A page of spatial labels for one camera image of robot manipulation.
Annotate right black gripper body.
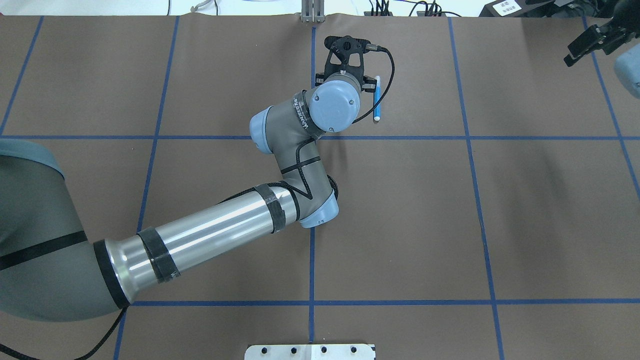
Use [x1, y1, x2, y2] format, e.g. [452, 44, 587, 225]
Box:
[598, 0, 640, 55]

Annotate blue marker pen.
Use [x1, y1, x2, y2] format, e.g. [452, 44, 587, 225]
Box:
[372, 75, 382, 124]

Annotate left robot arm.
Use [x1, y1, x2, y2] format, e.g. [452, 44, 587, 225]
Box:
[1, 73, 382, 322]

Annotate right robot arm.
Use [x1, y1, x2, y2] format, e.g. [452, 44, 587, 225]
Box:
[563, 0, 640, 99]

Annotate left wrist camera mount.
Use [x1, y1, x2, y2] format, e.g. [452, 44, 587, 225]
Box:
[315, 35, 389, 86]

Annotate aluminium frame post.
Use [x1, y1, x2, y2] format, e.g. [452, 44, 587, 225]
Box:
[300, 0, 326, 23]

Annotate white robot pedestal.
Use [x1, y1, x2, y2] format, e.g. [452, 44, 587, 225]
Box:
[244, 343, 377, 360]

